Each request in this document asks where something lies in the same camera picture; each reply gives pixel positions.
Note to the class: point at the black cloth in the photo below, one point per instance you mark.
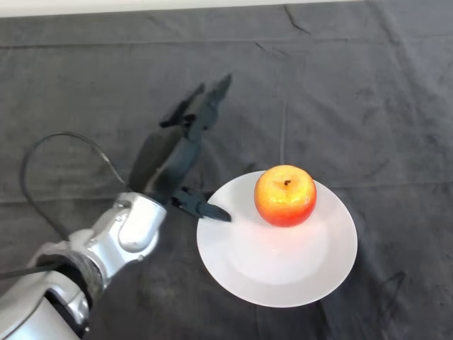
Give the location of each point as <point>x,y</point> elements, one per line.
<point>318,88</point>

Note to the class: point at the white round plate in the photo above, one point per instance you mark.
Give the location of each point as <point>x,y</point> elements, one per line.
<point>279,255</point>

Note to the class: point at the red yellow apple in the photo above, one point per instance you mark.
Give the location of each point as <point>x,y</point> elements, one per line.
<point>285,195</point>

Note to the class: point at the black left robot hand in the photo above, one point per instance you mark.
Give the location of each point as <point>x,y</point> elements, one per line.
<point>170,159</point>

